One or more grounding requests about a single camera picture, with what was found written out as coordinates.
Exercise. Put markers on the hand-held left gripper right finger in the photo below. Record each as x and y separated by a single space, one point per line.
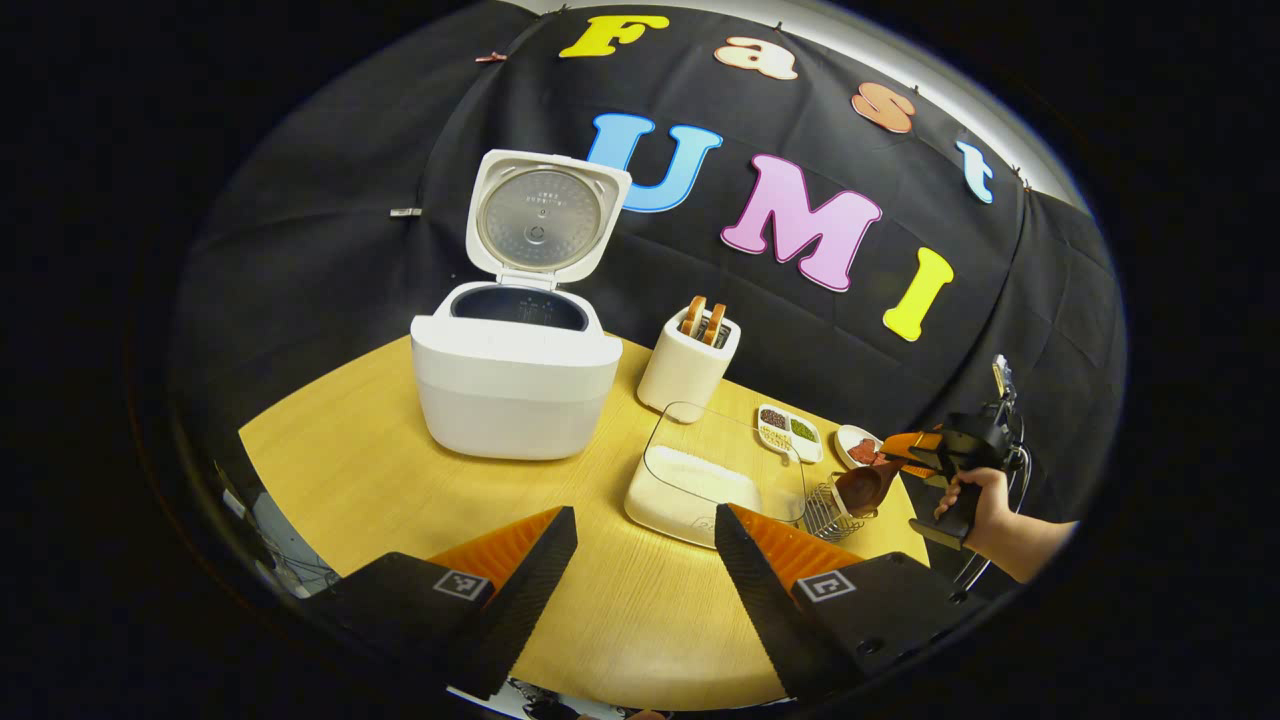
770 610

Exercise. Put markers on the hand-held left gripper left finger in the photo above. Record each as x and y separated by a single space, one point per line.
515 610

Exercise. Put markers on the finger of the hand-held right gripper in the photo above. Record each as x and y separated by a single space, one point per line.
915 450

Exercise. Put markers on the brown wooden spoon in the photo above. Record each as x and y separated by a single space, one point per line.
860 488

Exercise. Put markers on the clear container of rice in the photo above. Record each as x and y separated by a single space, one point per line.
690 490

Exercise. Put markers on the white rice cooker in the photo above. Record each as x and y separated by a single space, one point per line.
510 400

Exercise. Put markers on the red meat piece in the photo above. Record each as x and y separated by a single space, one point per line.
863 452

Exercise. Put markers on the white round plate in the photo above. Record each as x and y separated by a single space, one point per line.
845 435

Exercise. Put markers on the white divided bean dish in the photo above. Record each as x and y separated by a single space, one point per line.
790 432

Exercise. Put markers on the toast bread slice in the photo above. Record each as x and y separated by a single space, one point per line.
713 325
692 316

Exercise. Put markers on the white toaster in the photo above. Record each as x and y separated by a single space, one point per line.
680 375

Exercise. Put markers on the black backdrop cloth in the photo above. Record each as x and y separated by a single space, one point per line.
320 230

